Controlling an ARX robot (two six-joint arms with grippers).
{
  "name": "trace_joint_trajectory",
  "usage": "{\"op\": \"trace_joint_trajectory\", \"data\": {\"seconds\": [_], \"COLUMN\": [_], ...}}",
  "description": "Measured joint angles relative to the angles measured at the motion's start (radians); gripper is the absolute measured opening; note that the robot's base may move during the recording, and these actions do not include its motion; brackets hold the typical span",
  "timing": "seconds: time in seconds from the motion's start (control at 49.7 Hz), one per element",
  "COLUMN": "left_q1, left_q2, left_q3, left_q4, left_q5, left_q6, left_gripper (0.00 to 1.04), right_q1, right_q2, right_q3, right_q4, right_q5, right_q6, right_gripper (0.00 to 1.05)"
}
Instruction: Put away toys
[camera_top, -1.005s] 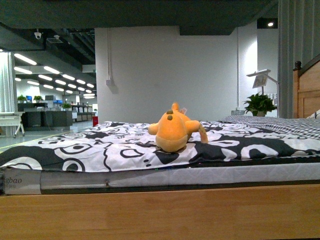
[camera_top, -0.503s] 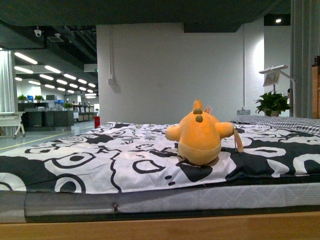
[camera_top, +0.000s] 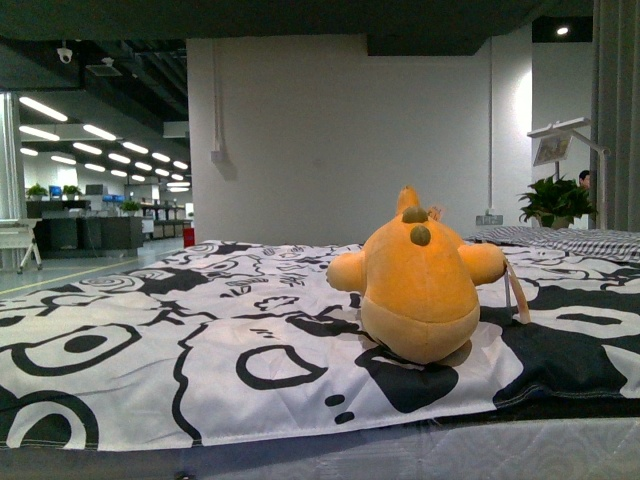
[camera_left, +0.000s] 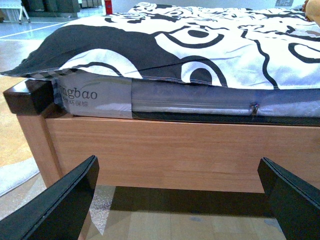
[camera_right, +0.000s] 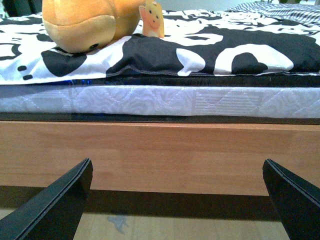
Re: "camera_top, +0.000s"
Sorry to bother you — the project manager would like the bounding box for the small green plant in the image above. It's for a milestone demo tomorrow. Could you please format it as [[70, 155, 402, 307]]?
[[26, 183, 48, 201], [62, 185, 83, 201]]

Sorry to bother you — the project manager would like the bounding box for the white folding table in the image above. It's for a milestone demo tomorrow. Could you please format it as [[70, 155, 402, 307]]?
[[1, 218, 43, 274]]

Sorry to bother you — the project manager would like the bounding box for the black and white patterned blanket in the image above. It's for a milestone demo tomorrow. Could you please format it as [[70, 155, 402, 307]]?
[[1, 241, 639, 451]]

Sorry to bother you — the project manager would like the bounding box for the framed picture sign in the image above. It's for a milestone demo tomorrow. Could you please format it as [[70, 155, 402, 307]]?
[[533, 133, 572, 167]]

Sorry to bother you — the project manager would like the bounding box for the grey curtain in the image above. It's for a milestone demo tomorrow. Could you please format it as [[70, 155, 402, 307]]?
[[591, 0, 639, 232]]

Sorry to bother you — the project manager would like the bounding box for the grey mattress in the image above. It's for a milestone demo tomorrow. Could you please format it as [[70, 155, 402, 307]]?
[[1, 418, 639, 479]]

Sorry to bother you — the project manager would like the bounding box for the small green plant left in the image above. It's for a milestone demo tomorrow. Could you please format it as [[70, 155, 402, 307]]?
[[26, 183, 48, 201]]

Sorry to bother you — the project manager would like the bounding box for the dark office counter desk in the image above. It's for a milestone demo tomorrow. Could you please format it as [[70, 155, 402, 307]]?
[[26, 200, 144, 259]]

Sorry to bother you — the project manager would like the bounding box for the green potted plant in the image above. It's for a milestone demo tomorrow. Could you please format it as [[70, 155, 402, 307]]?
[[519, 176, 597, 228]]

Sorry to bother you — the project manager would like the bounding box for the white security camera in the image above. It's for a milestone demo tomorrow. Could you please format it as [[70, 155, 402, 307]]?
[[56, 46, 73, 64]]

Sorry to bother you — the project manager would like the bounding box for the small green plant counter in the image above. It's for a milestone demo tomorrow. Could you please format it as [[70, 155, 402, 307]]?
[[120, 199, 141, 216]]

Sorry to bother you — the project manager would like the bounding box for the white desk lamp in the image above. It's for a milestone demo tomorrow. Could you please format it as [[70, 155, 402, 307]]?
[[527, 117, 610, 229]]

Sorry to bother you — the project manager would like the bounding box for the small green plant middle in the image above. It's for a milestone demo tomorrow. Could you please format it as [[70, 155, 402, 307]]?
[[62, 185, 83, 201]]

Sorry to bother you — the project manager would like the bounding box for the person's head in background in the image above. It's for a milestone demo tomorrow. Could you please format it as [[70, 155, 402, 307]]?
[[579, 170, 591, 190]]

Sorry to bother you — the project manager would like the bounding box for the orange plush dinosaur toy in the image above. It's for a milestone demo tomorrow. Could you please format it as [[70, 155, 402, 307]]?
[[327, 186, 531, 364]]

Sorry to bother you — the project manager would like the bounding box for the striped grey pillow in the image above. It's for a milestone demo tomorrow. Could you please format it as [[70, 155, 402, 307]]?
[[466, 226, 639, 263]]

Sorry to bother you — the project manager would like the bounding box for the red fire extinguisher box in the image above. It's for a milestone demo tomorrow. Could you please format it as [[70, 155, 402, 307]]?
[[182, 227, 196, 248]]

